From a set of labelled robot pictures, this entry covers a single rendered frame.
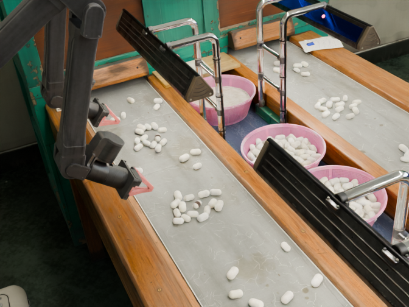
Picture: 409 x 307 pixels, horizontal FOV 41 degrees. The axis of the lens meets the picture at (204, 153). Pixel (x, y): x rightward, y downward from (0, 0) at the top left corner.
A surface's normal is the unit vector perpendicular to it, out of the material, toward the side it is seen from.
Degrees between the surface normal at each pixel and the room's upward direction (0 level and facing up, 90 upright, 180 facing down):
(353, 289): 0
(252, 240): 0
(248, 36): 67
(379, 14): 90
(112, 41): 90
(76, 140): 85
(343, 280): 0
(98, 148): 95
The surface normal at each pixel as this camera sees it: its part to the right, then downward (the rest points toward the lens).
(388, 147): -0.08, -0.82
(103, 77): 0.37, 0.12
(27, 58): 0.43, 0.48
